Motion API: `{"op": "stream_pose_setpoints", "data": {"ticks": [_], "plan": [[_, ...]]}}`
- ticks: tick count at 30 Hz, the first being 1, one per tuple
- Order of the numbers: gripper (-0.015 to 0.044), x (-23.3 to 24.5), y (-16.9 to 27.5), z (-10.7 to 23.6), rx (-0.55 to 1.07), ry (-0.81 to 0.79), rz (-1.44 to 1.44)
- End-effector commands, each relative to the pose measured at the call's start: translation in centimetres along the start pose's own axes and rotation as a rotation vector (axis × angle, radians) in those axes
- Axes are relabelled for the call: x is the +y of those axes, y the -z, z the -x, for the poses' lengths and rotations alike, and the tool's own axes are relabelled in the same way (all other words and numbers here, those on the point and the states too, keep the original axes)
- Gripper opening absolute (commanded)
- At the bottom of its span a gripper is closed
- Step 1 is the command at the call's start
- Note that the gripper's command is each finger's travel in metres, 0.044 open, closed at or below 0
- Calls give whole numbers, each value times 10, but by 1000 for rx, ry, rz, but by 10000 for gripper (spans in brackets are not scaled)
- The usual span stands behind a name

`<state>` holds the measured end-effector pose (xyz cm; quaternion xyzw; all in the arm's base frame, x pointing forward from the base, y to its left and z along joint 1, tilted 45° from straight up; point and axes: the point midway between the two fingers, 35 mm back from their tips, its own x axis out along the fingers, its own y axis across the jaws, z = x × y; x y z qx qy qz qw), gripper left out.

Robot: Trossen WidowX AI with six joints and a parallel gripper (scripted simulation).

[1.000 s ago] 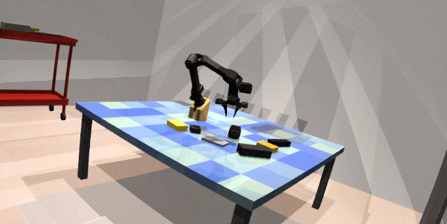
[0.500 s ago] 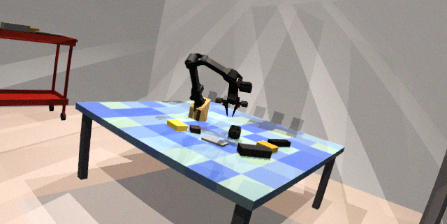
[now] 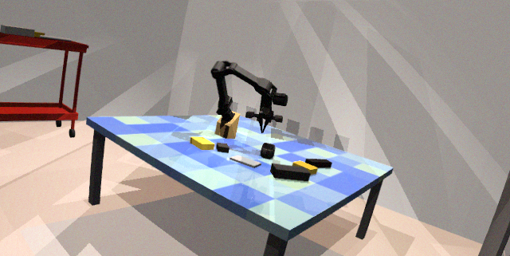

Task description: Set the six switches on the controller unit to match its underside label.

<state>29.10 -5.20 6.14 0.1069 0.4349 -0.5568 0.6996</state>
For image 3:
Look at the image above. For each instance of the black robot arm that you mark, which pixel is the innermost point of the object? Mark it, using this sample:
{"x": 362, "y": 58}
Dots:
{"x": 261, "y": 85}

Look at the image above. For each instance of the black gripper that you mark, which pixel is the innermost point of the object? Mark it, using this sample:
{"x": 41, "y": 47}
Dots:
{"x": 260, "y": 120}

